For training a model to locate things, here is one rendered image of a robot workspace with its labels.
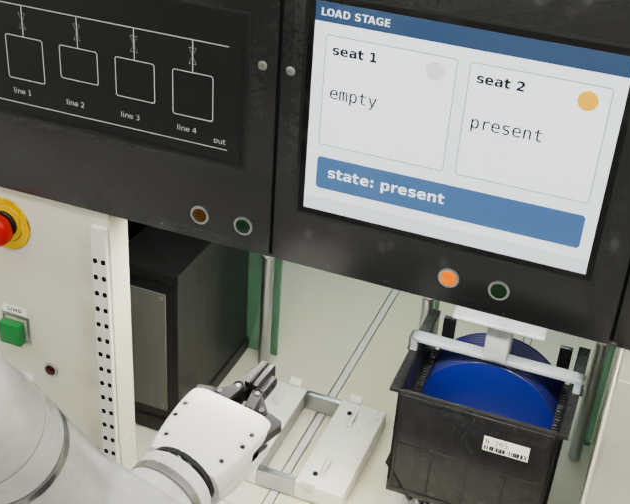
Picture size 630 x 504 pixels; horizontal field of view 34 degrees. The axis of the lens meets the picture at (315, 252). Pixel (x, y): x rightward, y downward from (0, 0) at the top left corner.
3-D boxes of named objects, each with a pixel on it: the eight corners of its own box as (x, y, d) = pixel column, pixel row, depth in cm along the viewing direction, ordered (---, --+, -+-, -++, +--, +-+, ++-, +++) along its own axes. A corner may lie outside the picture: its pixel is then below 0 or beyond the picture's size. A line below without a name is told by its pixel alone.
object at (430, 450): (371, 506, 146) (393, 325, 130) (411, 420, 163) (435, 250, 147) (541, 560, 140) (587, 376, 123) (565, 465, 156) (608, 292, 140)
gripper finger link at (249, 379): (212, 407, 113) (244, 369, 118) (236, 418, 112) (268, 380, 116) (211, 387, 111) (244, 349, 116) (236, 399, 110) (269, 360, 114)
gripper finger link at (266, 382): (238, 419, 112) (269, 381, 116) (263, 431, 111) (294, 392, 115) (238, 399, 110) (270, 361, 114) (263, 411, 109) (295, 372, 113)
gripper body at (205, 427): (135, 486, 107) (196, 416, 115) (217, 529, 103) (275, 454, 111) (130, 438, 102) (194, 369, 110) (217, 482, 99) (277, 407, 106)
